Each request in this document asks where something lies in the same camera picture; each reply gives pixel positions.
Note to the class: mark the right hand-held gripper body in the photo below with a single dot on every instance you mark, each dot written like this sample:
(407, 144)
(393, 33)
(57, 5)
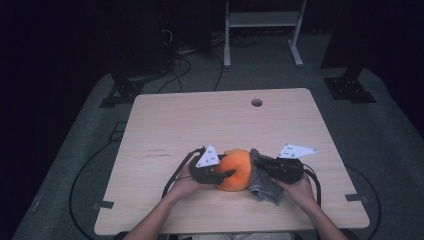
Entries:
(286, 170)

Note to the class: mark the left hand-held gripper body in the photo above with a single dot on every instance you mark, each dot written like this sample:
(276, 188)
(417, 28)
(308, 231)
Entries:
(205, 175)

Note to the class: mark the orange plush toy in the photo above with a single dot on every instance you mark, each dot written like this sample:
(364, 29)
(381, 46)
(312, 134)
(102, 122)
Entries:
(238, 170)

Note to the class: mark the grey towel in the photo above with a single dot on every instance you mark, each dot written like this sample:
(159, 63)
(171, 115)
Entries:
(265, 192)

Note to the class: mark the person's left hand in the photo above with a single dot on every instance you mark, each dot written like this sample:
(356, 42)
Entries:
(185, 186)

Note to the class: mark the person's right hand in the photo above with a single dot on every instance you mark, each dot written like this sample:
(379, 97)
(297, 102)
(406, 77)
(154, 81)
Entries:
(301, 193)

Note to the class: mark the black stand base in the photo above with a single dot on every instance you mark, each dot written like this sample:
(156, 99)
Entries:
(125, 90)
(348, 88)

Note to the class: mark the white metal stand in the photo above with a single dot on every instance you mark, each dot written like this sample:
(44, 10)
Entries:
(263, 19)

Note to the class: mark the dark equipment cabinet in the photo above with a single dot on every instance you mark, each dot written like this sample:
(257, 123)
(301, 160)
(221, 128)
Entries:
(143, 40)

